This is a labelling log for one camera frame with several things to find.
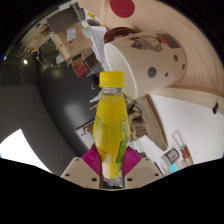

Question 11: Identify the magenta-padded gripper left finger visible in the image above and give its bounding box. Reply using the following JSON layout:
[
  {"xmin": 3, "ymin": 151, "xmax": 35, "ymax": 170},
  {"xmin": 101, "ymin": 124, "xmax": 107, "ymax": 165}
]
[{"xmin": 60, "ymin": 145, "xmax": 103, "ymax": 190}]

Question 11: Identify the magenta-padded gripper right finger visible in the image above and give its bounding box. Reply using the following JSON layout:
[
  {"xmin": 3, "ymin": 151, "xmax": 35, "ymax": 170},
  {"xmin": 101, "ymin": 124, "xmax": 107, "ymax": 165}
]
[{"xmin": 121, "ymin": 145, "xmax": 164, "ymax": 190}]

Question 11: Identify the yellow drink bottle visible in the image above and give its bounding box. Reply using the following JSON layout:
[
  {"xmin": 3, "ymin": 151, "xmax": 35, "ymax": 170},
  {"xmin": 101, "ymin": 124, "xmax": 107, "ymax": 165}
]
[{"xmin": 92, "ymin": 70, "xmax": 132, "ymax": 188}]

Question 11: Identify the small white jar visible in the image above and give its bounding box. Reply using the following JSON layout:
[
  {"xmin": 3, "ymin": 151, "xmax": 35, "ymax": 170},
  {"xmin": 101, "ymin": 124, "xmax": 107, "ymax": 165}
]
[{"xmin": 161, "ymin": 148, "xmax": 181, "ymax": 168}]

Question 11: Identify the wooden folding fan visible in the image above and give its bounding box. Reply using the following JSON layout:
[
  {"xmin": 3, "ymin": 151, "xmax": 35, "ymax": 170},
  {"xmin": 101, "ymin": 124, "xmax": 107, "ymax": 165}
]
[{"xmin": 172, "ymin": 130, "xmax": 194, "ymax": 167}]

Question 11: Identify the long ceiling light strip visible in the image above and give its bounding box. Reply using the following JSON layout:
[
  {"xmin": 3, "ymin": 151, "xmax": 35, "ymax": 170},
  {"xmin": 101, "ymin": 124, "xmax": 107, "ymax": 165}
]
[{"xmin": 0, "ymin": 129, "xmax": 53, "ymax": 174}]

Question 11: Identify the red box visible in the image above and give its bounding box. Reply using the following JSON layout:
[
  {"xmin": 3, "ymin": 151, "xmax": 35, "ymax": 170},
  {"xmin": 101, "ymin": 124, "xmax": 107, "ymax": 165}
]
[{"xmin": 71, "ymin": 56, "xmax": 89, "ymax": 78}]

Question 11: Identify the cream mug with dark dots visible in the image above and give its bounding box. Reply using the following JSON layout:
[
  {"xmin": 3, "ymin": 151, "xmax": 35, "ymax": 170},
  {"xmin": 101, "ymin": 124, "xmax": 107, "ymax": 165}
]
[{"xmin": 103, "ymin": 26, "xmax": 188, "ymax": 101}]

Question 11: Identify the cardboard box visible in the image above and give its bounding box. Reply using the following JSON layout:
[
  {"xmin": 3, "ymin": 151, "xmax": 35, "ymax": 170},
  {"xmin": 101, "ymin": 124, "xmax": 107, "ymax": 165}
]
[{"xmin": 53, "ymin": 22, "xmax": 94, "ymax": 62}]

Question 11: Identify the light wooden drawing board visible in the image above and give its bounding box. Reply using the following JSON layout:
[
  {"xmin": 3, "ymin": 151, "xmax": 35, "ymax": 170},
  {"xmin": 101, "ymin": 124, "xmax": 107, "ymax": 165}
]
[{"xmin": 78, "ymin": 0, "xmax": 224, "ymax": 116}]

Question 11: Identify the flat round red coaster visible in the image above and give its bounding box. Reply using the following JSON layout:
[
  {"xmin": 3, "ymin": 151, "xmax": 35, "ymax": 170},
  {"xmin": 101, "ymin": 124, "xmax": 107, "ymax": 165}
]
[{"xmin": 109, "ymin": 0, "xmax": 136, "ymax": 19}]

